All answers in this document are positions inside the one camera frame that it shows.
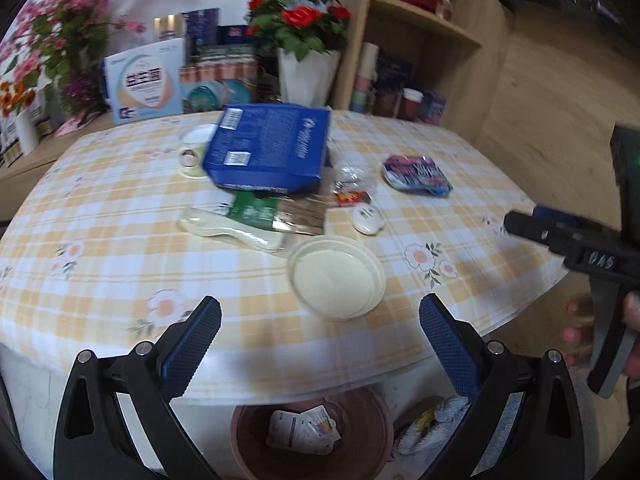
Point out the brown round bin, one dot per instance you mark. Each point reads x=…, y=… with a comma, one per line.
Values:
x=250, y=460

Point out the red paper cup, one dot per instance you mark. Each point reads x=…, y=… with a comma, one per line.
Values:
x=411, y=105

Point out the small red wrapped candy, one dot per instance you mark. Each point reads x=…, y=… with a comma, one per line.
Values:
x=347, y=197

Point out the dark ledge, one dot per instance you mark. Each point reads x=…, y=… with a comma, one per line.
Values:
x=590, y=7

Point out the blue cardboard box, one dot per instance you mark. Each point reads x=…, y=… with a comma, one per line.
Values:
x=270, y=145

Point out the dark flat box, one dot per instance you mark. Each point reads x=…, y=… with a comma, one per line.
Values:
x=225, y=52

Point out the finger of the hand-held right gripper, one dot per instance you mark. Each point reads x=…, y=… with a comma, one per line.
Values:
x=532, y=230
x=552, y=214

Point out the stack of pastel paper cups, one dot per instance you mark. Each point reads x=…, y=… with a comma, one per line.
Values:
x=362, y=80

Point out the brown glass tumbler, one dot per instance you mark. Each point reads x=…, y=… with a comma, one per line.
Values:
x=387, y=102

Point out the white faceted vase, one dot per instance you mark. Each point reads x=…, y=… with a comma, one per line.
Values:
x=305, y=80

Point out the purple flower bunch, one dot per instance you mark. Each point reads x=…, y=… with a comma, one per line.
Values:
x=80, y=90

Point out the cream round plate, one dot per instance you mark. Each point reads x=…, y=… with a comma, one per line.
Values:
x=332, y=280

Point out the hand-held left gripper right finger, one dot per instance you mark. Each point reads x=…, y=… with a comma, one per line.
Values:
x=447, y=345

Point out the brown silver foil packet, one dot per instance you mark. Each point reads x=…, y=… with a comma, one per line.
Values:
x=302, y=215

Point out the green white paper cup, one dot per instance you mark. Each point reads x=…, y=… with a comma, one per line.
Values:
x=192, y=157

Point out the person's right hand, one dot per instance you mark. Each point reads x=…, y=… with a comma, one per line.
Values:
x=632, y=320

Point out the white blue carton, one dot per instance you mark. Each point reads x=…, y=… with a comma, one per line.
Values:
x=145, y=85

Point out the white oval plastic case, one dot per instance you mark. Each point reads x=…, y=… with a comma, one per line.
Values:
x=365, y=220

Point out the clear small bottle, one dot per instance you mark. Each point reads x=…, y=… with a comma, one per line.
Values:
x=445, y=7

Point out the red rose bouquet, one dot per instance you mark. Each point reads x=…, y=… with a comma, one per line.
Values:
x=300, y=15

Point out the blue red snack packet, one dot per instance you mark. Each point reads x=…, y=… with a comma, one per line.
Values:
x=415, y=175

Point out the green foil packet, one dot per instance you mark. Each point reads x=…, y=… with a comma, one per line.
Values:
x=252, y=210

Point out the white printed paper card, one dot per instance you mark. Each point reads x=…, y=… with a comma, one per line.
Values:
x=320, y=430
x=284, y=430

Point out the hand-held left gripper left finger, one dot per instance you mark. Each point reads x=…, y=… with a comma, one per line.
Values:
x=192, y=345

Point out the wooden shelf unit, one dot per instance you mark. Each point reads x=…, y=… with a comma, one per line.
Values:
x=425, y=30

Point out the fluffy slipper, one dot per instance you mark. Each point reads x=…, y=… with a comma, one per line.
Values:
x=447, y=407

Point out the dark blue shelf box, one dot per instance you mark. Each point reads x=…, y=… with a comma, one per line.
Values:
x=395, y=72

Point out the white cylindrical vase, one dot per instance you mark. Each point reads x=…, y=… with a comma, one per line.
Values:
x=27, y=132

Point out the clear plastic wrapper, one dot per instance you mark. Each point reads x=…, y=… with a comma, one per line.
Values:
x=350, y=176

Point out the orange flower bunch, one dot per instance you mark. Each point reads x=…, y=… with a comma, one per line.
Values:
x=17, y=97

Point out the dark blue patterned box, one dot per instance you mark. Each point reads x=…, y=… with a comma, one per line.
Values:
x=202, y=30

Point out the pink paper wrap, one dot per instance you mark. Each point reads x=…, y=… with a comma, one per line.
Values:
x=80, y=122

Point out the pink flower bouquet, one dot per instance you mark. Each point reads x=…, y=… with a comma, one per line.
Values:
x=75, y=10

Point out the shrink-wrapped pack of cans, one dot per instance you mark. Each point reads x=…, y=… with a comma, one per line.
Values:
x=220, y=85

